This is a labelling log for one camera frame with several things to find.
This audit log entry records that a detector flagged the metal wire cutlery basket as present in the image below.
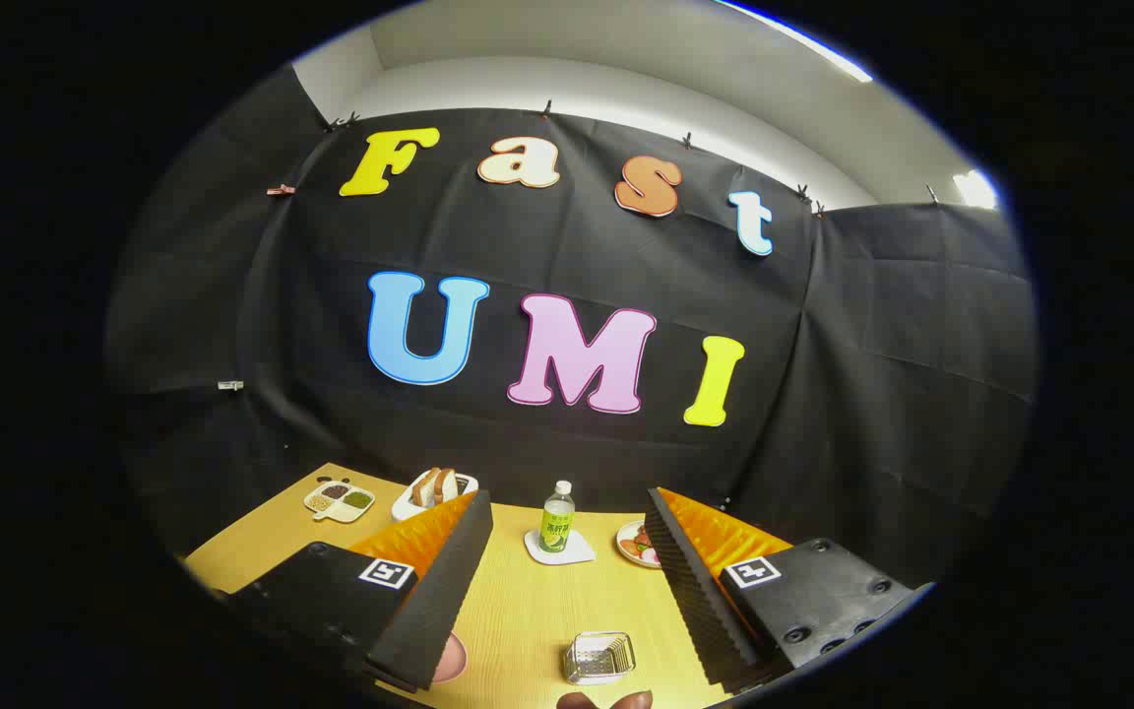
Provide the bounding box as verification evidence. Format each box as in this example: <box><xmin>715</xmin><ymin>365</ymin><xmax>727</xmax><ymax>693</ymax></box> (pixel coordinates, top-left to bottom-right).
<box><xmin>564</xmin><ymin>631</ymin><xmax>637</xmax><ymax>685</ymax></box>

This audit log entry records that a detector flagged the white coaster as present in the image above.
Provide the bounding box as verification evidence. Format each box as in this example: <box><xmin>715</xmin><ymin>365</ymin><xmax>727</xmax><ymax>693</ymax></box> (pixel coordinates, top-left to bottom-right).
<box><xmin>524</xmin><ymin>529</ymin><xmax>597</xmax><ymax>566</ymax></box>

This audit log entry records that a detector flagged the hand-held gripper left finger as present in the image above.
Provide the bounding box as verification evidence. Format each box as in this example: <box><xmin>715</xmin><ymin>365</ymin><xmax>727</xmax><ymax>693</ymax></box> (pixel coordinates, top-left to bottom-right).
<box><xmin>232</xmin><ymin>489</ymin><xmax>494</xmax><ymax>693</ymax></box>

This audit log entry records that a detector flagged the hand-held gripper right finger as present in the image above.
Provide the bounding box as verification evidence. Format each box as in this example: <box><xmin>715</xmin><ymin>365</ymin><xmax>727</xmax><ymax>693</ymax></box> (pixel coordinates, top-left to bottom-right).
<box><xmin>644</xmin><ymin>486</ymin><xmax>934</xmax><ymax>695</ymax></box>

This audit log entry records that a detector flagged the white plate of food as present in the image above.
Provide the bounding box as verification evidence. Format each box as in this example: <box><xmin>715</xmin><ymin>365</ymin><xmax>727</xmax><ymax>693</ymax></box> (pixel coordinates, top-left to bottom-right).
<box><xmin>615</xmin><ymin>520</ymin><xmax>662</xmax><ymax>570</ymax></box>

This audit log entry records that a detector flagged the black backdrop cloth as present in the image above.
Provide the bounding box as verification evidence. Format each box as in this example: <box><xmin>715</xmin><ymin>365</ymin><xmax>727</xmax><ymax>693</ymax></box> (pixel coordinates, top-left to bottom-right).
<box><xmin>104</xmin><ymin>64</ymin><xmax>1039</xmax><ymax>592</ymax></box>

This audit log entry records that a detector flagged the divided snack dish with beans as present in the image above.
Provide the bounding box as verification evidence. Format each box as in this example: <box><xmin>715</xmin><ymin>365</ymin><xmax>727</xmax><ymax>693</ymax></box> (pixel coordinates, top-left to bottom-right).
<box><xmin>303</xmin><ymin>477</ymin><xmax>376</xmax><ymax>523</ymax></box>

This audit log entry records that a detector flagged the green label drink bottle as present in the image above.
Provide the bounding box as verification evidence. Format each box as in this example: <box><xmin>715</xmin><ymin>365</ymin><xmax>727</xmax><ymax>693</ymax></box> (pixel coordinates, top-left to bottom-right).
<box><xmin>539</xmin><ymin>481</ymin><xmax>576</xmax><ymax>554</ymax></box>

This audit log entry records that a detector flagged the pink plate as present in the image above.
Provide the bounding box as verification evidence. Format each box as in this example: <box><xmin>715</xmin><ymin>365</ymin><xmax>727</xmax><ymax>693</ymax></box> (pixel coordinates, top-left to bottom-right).
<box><xmin>432</xmin><ymin>632</ymin><xmax>470</xmax><ymax>685</ymax></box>

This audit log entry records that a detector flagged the white bread tray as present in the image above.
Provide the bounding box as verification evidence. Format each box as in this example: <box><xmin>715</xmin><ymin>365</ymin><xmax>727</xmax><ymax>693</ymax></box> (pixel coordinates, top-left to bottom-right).
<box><xmin>391</xmin><ymin>471</ymin><xmax>479</xmax><ymax>523</ymax></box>

